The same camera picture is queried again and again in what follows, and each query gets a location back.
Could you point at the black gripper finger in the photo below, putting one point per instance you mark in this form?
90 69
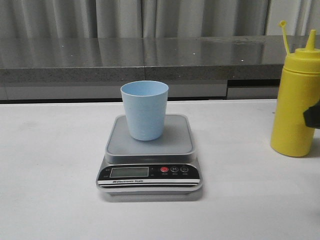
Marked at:
312 116

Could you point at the yellow squeeze bottle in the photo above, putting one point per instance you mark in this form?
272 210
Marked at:
299 89

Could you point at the light blue plastic cup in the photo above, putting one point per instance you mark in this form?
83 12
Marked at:
145 105

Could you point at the silver electronic kitchen scale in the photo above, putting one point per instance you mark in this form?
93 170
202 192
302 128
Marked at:
166 165

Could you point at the grey stone counter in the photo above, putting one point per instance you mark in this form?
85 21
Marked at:
48 70

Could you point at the grey curtain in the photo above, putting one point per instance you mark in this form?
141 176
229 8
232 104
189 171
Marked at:
155 18

